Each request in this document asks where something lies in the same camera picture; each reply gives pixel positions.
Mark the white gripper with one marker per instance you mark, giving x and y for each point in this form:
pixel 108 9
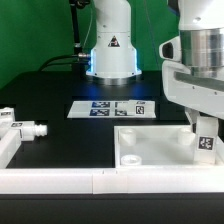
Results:
pixel 195 93

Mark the white square table top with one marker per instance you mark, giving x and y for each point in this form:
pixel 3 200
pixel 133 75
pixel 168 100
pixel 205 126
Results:
pixel 154 145

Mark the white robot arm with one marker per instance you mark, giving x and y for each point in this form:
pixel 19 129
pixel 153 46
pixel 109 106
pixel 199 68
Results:
pixel 193 61

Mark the white marker sheet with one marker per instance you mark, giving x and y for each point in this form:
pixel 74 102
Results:
pixel 96 109

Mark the black vertical pole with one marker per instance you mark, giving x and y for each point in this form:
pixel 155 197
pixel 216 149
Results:
pixel 77 67

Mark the white U-shaped fence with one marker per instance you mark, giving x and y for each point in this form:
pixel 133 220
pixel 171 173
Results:
pixel 153 179

